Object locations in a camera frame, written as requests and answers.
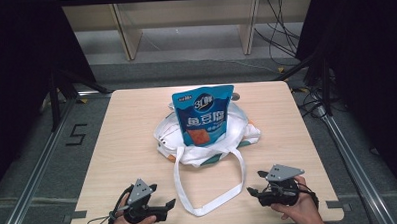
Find thin black cable loop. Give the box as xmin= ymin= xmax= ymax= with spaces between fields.
xmin=85 ymin=184 xmax=135 ymax=224

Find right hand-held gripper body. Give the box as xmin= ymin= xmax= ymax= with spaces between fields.
xmin=256 ymin=162 xmax=307 ymax=208

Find black curtain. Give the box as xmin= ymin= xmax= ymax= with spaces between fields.
xmin=0 ymin=0 xmax=101 ymax=197
xmin=293 ymin=0 xmax=397 ymax=205

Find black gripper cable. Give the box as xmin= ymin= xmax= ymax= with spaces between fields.
xmin=297 ymin=182 xmax=321 ymax=211

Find black floor cables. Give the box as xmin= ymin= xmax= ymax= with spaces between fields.
xmin=253 ymin=0 xmax=303 ymax=60

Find aluminium floor rail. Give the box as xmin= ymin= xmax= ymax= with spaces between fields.
xmin=314 ymin=99 xmax=397 ymax=224
xmin=0 ymin=90 xmax=118 ymax=224

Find tangled black cables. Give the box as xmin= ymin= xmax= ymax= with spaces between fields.
xmin=290 ymin=81 xmax=329 ymax=121

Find black metal stand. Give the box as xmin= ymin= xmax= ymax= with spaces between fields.
xmin=271 ymin=49 xmax=334 ymax=119
xmin=47 ymin=65 xmax=114 ymax=132

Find blue snack pouch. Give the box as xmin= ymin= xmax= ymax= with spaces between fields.
xmin=171 ymin=84 xmax=237 ymax=148

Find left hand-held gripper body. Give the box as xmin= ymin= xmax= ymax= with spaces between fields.
xmin=122 ymin=177 xmax=168 ymax=224

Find person's right hand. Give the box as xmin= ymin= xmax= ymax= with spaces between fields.
xmin=269 ymin=174 xmax=326 ymax=224

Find white tote bag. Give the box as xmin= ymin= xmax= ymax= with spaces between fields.
xmin=152 ymin=99 xmax=264 ymax=219

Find light wooden shelf unit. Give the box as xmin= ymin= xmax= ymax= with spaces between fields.
xmin=62 ymin=0 xmax=316 ymax=64

